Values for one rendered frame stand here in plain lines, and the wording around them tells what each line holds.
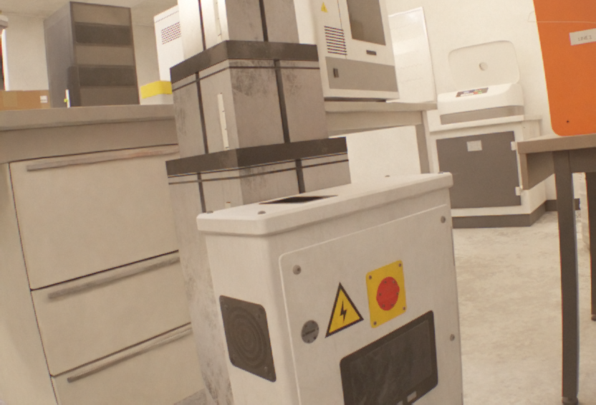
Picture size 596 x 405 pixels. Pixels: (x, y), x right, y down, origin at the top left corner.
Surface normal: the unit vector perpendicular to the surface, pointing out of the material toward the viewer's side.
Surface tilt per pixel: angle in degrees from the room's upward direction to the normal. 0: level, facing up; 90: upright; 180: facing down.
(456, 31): 90
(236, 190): 90
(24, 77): 90
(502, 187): 90
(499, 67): 105
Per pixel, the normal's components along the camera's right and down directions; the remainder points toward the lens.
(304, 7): -0.61, 0.13
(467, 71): -0.55, 0.38
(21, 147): 0.78, -0.06
